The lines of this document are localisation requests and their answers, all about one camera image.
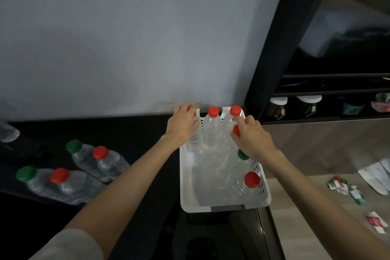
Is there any teal cup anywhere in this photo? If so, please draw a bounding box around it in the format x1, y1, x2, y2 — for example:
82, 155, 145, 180
341, 98, 363, 116

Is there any dark green mug white lid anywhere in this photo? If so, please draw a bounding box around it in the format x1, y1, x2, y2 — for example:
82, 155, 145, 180
296, 95, 323, 117

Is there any small red white sachet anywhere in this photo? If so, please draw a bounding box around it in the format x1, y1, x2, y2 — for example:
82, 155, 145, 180
365, 210, 389, 234

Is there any black glossy table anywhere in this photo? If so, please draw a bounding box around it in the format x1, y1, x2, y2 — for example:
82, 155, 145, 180
0, 113, 286, 260

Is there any person's right forearm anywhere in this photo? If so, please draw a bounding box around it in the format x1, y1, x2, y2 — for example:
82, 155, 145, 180
259, 150, 390, 260

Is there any small green white sachet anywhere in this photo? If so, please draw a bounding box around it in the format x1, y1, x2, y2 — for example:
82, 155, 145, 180
347, 184, 366, 206

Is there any person's right hand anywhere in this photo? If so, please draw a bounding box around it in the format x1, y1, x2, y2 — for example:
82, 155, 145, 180
230, 114, 278, 166

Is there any white perforated plastic basket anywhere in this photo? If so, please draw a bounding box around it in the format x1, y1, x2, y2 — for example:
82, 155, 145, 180
179, 106, 272, 214

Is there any black shelf unit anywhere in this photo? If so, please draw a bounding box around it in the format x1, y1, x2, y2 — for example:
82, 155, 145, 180
245, 0, 390, 125

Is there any small red green sachet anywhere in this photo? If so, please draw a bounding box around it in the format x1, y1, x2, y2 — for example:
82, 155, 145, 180
327, 176, 349, 195

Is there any row of white slippers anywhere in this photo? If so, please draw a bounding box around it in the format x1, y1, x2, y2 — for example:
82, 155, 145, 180
357, 158, 390, 196

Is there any person's left hand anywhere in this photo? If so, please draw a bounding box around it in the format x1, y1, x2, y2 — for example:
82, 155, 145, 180
164, 103, 201, 151

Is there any person's white shirt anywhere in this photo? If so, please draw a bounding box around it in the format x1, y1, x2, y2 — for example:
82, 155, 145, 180
29, 227, 104, 260

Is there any person's left forearm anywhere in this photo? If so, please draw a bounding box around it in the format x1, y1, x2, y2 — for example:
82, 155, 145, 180
64, 134, 180, 260

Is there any wooden cabinet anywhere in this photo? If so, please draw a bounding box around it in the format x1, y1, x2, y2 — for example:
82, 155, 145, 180
262, 118, 390, 178

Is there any green-capped bottle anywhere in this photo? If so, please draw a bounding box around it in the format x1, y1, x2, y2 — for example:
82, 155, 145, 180
65, 139, 113, 184
227, 149, 258, 184
15, 165, 74, 204

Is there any red and white packet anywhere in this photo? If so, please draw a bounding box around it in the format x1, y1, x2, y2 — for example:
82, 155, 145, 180
370, 92, 390, 113

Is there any glass mug with white lid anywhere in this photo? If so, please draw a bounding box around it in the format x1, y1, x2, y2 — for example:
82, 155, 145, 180
264, 97, 288, 120

